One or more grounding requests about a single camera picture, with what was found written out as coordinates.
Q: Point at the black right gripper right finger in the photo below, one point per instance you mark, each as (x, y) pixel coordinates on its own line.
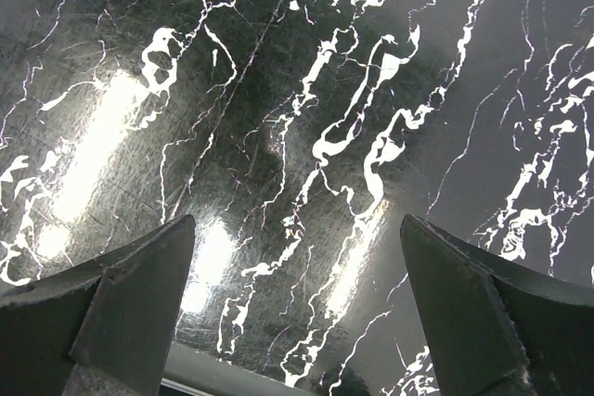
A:
(494, 327)

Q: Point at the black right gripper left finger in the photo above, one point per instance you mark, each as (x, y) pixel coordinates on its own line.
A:
(113, 315)

